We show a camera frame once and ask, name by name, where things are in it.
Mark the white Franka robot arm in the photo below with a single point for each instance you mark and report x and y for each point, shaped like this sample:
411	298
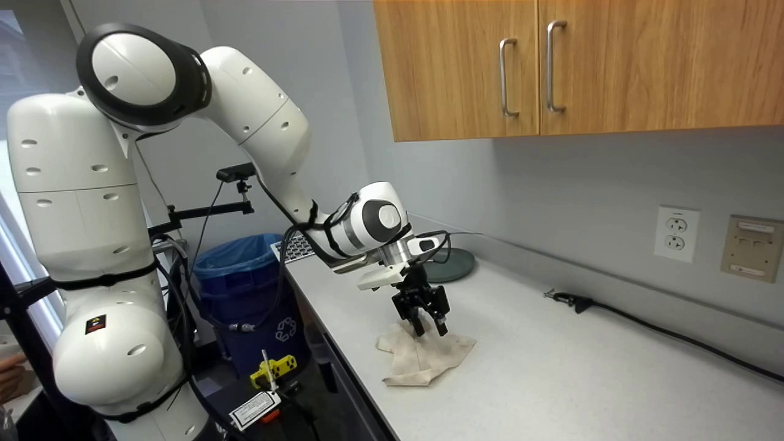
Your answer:
100	205

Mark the blue trash bin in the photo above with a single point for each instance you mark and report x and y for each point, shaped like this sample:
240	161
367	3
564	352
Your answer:
247	295

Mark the beige stained cloth towel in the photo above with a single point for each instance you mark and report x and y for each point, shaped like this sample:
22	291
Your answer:
426	357

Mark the white wall power outlet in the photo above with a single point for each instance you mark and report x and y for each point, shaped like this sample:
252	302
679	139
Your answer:
677	234

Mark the white and red box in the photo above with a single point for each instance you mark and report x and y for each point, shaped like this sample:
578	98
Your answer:
256	409

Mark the dark green round plate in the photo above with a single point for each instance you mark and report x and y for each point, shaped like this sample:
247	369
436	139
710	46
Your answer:
456	266

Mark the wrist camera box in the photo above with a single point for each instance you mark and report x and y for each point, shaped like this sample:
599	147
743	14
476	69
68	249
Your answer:
426	245

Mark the yellow clamp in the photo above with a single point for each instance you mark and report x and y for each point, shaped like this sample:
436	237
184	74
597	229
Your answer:
273	369

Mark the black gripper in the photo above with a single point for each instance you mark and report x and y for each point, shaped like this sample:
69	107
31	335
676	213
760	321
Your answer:
418	291

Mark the wooden wall cabinet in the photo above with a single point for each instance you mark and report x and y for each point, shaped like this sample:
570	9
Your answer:
613	64

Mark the black camera on stand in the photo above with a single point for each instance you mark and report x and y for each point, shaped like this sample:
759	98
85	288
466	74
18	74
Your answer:
236	172

